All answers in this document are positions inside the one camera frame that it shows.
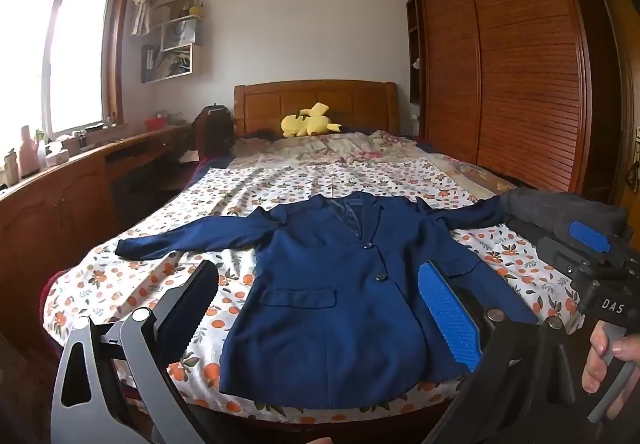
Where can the white wall shelf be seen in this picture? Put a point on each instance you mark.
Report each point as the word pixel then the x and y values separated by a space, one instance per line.
pixel 175 32

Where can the wooden headboard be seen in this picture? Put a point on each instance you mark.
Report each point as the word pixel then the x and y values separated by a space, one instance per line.
pixel 265 99

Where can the navy blue blazer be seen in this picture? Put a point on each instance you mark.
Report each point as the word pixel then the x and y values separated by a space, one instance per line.
pixel 320 274

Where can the white tissue box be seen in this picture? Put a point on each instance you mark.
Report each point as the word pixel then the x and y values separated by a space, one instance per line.
pixel 56 158

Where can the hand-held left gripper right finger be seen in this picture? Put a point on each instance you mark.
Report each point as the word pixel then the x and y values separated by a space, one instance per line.
pixel 447 319

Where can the person's right hand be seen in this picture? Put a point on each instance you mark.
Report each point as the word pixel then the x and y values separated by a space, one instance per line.
pixel 595 364

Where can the floral quilt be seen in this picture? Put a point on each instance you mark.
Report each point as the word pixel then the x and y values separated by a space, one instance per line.
pixel 350 147

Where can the wooden framed window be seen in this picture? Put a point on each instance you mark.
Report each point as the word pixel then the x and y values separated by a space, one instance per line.
pixel 75 49

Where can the yellow plush toy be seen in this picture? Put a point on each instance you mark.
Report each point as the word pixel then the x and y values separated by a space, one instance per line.
pixel 305 124

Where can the orange print bed sheet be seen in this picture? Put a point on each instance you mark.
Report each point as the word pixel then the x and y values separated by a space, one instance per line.
pixel 150 269

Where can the dark grey clothing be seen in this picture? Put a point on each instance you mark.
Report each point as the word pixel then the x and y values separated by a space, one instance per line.
pixel 540 209

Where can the wooden slatted wardrobe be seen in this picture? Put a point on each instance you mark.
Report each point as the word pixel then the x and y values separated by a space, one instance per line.
pixel 520 74

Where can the pink bottle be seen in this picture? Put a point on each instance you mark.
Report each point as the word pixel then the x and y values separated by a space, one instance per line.
pixel 27 154

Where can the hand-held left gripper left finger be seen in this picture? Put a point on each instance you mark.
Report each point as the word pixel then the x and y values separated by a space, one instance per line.
pixel 197 296

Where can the wooden desk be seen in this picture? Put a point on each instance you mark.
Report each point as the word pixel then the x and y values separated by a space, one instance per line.
pixel 60 204

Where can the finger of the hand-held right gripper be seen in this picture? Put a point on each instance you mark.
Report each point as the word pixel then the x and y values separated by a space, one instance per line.
pixel 590 234
pixel 557 251

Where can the wooden door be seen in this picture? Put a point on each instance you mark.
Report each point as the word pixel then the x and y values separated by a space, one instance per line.
pixel 625 99

